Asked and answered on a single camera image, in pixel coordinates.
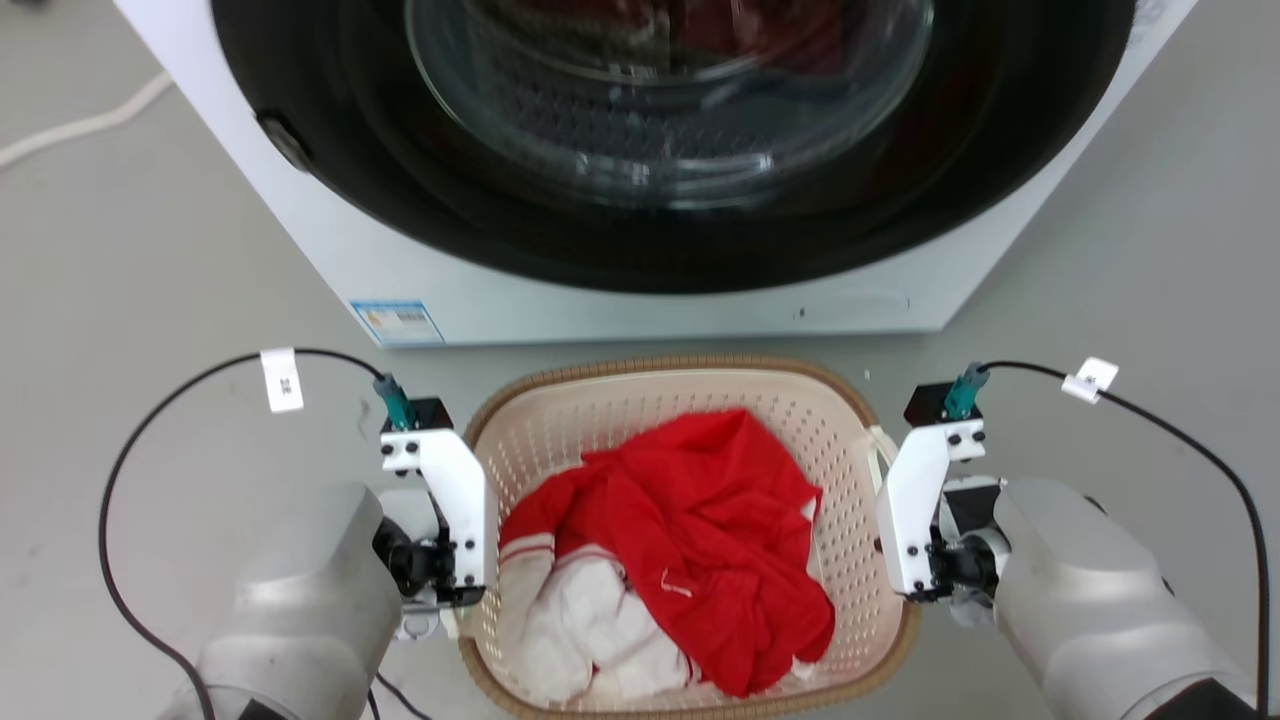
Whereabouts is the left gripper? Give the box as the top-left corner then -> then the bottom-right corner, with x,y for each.
374,488 -> 489,642

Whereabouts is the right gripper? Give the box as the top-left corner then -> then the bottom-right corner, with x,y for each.
928,475 -> 1007,628

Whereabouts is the beige perforated laundry basket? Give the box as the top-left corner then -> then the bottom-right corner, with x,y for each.
458,353 -> 923,720

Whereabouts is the red laundry inside washer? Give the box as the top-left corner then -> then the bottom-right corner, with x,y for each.
676,0 -> 861,77

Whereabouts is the white garment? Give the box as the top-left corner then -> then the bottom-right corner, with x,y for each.
494,533 -> 823,707

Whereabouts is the blue white energy label sticker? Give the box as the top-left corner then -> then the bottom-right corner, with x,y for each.
350,299 -> 446,348

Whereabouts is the red garment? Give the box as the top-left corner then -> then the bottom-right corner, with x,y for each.
498,407 -> 837,699

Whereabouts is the white washing machine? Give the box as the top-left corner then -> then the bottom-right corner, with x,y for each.
112,0 -> 1199,349

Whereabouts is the dark round glass washer door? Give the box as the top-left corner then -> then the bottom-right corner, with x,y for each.
210,0 -> 1138,295

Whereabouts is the right white cable tag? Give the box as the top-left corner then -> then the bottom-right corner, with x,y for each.
1061,357 -> 1120,405

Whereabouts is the white cable tag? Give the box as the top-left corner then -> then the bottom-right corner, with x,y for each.
260,347 -> 305,414
1061,357 -> 1120,405

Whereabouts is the left white cable tag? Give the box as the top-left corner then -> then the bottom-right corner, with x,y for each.
260,347 -> 305,414

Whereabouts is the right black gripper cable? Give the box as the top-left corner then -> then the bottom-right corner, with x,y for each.
978,360 -> 1272,713

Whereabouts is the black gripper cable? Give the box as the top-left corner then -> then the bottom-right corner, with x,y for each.
978,360 -> 1272,713
98,347 -> 433,720

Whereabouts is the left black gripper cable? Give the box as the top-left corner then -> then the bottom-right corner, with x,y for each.
98,347 -> 433,720

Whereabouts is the white floor cable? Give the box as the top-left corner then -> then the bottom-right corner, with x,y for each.
0,70 -> 175,170

